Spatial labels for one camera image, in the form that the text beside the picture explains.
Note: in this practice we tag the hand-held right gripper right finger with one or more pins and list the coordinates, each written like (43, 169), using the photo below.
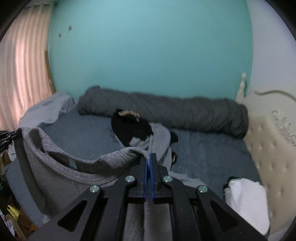
(152, 183)

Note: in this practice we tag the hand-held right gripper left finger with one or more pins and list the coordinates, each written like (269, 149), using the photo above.
(145, 183)

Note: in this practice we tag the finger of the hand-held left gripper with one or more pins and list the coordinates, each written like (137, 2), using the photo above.
(12, 135)

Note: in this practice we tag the grey knit sweater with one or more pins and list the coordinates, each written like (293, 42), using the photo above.
(57, 180)

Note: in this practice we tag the light grey pants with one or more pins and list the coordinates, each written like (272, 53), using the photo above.
(159, 139)

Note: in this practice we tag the light grey blanket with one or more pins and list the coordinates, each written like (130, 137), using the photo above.
(48, 109)

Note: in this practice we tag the black jacket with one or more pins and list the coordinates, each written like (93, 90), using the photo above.
(129, 132)

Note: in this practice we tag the yellow plastic item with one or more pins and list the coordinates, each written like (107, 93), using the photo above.
(13, 209)

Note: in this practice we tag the pink curtain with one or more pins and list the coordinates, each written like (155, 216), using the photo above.
(23, 69)

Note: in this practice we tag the dark grey rolled duvet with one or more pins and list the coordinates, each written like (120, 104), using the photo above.
(173, 111)

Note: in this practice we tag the folded white garment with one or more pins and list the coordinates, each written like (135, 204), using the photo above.
(247, 201)

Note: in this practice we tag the cream tufted headboard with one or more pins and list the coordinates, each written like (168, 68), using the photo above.
(272, 150)

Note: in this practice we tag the wooden window frame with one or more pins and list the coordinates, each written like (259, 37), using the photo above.
(50, 74)

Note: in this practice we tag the cream bed post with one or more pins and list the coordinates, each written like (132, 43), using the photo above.
(241, 88)

